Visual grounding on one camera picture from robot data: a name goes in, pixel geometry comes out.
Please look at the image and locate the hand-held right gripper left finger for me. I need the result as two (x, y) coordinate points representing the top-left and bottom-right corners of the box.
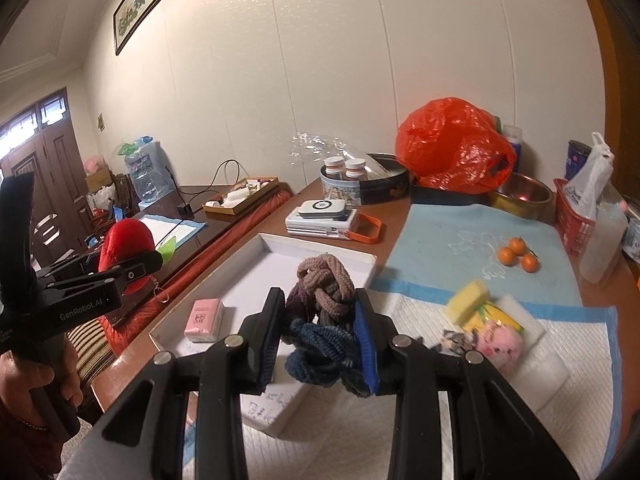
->
(60, 287), (287, 480)

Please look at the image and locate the white folded cloth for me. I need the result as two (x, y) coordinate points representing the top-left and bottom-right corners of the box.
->
(491, 293), (572, 402)

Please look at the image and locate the red plush apple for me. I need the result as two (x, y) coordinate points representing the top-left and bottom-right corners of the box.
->
(97, 218), (179, 297)

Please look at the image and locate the striped cloth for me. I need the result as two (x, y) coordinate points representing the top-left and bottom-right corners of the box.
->
(66, 314), (117, 388)

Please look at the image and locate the clear plastic bottle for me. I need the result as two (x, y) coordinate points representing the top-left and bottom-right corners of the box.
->
(579, 194), (629, 284)

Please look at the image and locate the cardboard box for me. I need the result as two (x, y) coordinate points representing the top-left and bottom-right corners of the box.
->
(84, 168), (115, 194)

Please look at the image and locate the white plastic bag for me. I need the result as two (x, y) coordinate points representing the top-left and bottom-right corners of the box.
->
(564, 132), (615, 222)

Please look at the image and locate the orange plastic bag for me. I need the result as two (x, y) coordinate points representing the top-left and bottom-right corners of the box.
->
(394, 96), (518, 194)

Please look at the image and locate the pink plush pig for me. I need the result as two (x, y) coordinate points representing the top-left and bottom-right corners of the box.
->
(472, 321), (525, 374)

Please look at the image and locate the blue water jug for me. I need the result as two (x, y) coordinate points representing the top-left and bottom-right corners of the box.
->
(123, 136), (174, 207)

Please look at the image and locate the yellow sponge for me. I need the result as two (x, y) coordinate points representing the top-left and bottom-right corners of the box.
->
(446, 280), (492, 324)

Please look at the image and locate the white shallow box tray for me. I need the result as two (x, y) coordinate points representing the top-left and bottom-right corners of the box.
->
(149, 232), (377, 437)

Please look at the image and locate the light blue mat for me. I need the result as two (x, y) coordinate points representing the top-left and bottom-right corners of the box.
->
(384, 203), (584, 307)

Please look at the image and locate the wooden tray of small items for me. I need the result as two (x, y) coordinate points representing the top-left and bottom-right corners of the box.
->
(202, 176), (280, 216)

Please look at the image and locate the white pad blue border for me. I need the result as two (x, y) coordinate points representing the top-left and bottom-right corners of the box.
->
(182, 287), (624, 480)
(134, 214), (207, 252)

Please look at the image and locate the orange-red table cloth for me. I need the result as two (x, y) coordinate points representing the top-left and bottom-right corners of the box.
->
(97, 187), (295, 356)

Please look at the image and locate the camouflage cloth band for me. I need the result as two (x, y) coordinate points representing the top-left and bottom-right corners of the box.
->
(434, 328), (477, 357)

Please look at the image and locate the red plastic basket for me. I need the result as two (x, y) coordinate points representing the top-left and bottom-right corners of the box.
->
(553, 178), (597, 257)

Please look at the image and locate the person's left forearm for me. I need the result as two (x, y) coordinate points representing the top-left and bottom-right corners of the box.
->
(0, 402), (68, 480)

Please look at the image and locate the pink tissue packet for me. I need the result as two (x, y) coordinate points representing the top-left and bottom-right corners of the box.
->
(184, 298), (225, 344)

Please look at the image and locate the person's left hand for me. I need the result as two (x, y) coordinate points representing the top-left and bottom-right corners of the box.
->
(0, 340), (84, 431)

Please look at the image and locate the yellow tissue packet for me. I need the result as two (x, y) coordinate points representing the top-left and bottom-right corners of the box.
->
(462, 300), (525, 337)

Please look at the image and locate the brown wooden door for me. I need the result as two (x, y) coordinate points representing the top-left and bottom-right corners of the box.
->
(0, 87), (97, 261)

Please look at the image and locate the clear plastic wrap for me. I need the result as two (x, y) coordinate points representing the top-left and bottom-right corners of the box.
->
(287, 131), (375, 167)

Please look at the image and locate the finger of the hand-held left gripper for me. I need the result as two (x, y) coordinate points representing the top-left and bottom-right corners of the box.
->
(37, 251), (164, 292)

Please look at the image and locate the round printed tin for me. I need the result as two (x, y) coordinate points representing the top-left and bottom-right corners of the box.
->
(320, 153), (412, 206)

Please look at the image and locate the blue can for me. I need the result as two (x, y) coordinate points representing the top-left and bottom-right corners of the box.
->
(567, 139), (597, 182)

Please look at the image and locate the framed wall picture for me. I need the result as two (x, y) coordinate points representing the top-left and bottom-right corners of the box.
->
(114, 0), (180, 57)

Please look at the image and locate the black cable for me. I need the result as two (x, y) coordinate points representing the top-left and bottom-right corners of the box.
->
(167, 159), (247, 208)

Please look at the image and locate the metal bowl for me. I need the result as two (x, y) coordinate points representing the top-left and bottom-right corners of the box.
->
(489, 172), (554, 222)

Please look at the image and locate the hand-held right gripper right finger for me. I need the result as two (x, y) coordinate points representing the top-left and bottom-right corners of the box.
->
(352, 289), (581, 480)

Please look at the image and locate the bunch of hair ties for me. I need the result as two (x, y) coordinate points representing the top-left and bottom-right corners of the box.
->
(281, 253), (372, 397)

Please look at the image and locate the black pan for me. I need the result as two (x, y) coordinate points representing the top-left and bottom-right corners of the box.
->
(410, 180), (497, 207)

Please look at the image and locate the blue bottle white cap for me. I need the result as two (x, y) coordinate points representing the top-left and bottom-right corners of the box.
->
(501, 124), (524, 175)

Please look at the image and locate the small white grey device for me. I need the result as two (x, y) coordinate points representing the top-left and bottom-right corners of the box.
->
(299, 199), (347, 219)

